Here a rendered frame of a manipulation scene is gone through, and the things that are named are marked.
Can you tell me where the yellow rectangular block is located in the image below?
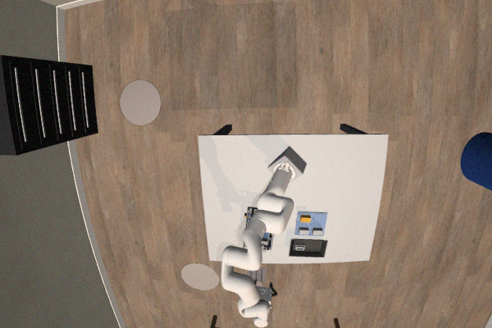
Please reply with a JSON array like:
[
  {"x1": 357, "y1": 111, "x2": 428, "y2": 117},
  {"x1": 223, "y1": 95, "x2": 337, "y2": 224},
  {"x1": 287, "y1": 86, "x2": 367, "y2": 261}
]
[{"x1": 300, "y1": 215, "x2": 311, "y2": 223}]

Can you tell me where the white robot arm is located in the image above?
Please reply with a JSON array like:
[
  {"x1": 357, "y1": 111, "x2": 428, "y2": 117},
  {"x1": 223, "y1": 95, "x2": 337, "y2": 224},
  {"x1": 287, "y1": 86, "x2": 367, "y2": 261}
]
[{"x1": 221, "y1": 161, "x2": 296, "y2": 327}]

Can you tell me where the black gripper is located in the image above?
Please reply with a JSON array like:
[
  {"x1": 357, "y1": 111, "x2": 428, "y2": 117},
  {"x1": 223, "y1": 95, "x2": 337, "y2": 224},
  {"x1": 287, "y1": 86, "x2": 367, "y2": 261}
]
[{"x1": 257, "y1": 282, "x2": 277, "y2": 304}]

